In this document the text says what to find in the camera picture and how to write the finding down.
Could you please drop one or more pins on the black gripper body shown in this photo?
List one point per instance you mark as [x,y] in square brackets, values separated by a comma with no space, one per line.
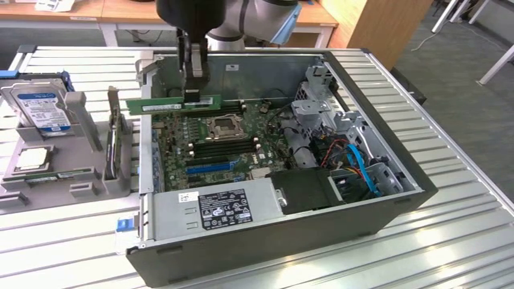
[189,12]

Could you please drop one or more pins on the green RAM stick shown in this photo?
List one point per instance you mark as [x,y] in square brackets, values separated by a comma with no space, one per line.
[161,106]
[44,177]

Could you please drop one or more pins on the black RAM slot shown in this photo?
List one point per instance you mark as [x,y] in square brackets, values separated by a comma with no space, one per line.
[225,140]
[233,104]
[227,149]
[227,153]
[235,109]
[225,144]

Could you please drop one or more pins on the metal CPU socket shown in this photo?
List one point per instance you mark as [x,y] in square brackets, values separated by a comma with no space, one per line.
[226,128]

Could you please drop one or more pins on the black expansion slot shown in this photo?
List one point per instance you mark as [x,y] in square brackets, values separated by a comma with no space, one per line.
[207,161]

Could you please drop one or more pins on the blue disk caddy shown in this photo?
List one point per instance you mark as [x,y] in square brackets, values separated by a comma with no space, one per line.
[69,79]

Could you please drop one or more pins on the metal optical drive cage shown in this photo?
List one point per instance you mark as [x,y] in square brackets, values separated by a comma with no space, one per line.
[313,108]

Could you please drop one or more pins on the green motherboard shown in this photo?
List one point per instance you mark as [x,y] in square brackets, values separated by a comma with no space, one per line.
[241,159]

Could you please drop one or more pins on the blue expansion slot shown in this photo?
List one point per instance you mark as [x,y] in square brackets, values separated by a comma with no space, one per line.
[209,168]

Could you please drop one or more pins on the white papers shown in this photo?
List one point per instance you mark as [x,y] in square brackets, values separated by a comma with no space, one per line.
[54,4]

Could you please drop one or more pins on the small silver heatsink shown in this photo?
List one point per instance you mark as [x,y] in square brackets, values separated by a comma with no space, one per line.
[262,172]

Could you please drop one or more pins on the grey parts rack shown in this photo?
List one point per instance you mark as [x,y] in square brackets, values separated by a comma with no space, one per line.
[81,150]

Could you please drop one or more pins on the hard disk blue label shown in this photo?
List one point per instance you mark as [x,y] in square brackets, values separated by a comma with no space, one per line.
[36,105]

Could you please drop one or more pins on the black fan shroud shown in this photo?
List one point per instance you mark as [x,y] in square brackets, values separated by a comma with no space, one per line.
[301,189]

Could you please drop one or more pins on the wooden cabinet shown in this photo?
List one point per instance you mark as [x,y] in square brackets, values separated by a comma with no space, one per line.
[381,27]

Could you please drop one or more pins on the grey power supply unit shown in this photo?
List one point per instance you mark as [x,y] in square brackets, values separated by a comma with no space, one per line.
[173,219]

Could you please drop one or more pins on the silver CPU chip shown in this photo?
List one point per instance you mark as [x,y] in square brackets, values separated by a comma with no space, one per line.
[34,159]

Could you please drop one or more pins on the blue case latch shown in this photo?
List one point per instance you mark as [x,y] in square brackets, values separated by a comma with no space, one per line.
[123,225]

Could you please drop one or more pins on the metal disk bay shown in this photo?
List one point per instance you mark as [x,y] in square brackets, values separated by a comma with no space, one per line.
[381,177]

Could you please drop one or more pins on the black open PC case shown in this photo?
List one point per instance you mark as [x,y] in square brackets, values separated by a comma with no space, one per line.
[281,256]

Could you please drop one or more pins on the white table leg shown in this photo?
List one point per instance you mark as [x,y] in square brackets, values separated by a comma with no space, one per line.
[498,64]

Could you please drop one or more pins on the wooden desk white frame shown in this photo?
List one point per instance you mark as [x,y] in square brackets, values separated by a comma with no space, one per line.
[121,12]

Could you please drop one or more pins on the white table frame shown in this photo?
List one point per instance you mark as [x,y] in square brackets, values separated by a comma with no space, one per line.
[446,12]

